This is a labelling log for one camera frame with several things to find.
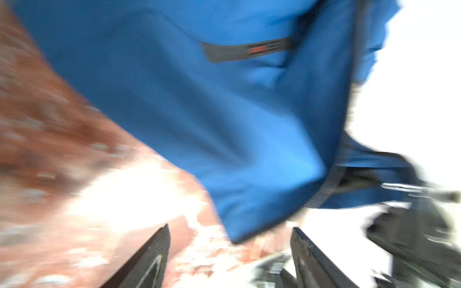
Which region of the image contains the blue zip jacket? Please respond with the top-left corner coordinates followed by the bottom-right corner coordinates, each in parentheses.
top-left (8, 1), bottom-right (419, 244)

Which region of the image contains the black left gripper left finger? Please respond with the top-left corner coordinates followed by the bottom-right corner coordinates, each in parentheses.
top-left (102, 225), bottom-right (171, 288)

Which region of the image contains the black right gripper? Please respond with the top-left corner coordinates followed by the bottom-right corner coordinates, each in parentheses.
top-left (366, 197), bottom-right (461, 288)

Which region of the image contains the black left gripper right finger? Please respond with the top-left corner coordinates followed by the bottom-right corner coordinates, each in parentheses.
top-left (291, 228), bottom-right (358, 288)

